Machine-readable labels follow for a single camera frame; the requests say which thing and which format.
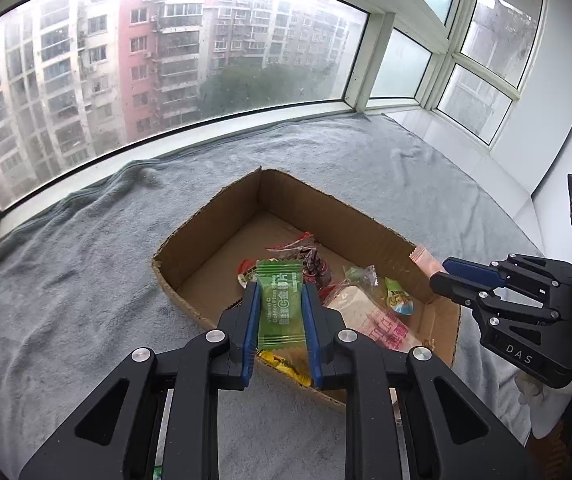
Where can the bread loaf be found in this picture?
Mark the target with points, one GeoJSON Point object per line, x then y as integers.
{"type": "Point", "coordinates": [362, 314]}

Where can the dark green candy packet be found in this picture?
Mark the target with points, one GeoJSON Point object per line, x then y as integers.
{"type": "Point", "coordinates": [281, 324]}

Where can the white gloved right hand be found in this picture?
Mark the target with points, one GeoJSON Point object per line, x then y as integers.
{"type": "Point", "coordinates": [546, 404]}

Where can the yellow candy wrapper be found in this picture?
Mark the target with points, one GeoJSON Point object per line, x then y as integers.
{"type": "Point", "coordinates": [283, 366]}

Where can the grey blanket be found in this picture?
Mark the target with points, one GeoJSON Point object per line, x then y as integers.
{"type": "Point", "coordinates": [77, 291]}

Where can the brown cardboard box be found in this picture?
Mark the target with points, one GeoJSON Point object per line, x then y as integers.
{"type": "Point", "coordinates": [352, 260]}

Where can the round jelly cup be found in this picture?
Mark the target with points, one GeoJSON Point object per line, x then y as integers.
{"type": "Point", "coordinates": [246, 272]}

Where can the clear packet green candy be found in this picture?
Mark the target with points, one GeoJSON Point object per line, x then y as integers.
{"type": "Point", "coordinates": [366, 277]}

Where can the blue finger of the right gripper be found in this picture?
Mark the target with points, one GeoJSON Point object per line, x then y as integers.
{"type": "Point", "coordinates": [478, 298]}
{"type": "Point", "coordinates": [519, 273]}

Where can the small green jelly cup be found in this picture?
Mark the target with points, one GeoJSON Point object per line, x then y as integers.
{"type": "Point", "coordinates": [397, 299]}

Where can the white window frame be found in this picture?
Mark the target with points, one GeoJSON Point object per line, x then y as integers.
{"type": "Point", "coordinates": [388, 54]}

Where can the pink wafer packet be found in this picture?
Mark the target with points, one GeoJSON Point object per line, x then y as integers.
{"type": "Point", "coordinates": [426, 263]}

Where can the red clear snack bag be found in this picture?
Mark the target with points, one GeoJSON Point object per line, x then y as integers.
{"type": "Point", "coordinates": [304, 249]}

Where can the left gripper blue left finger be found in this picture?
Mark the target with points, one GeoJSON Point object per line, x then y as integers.
{"type": "Point", "coordinates": [251, 321]}

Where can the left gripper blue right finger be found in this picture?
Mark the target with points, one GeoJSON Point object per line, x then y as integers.
{"type": "Point", "coordinates": [311, 339]}

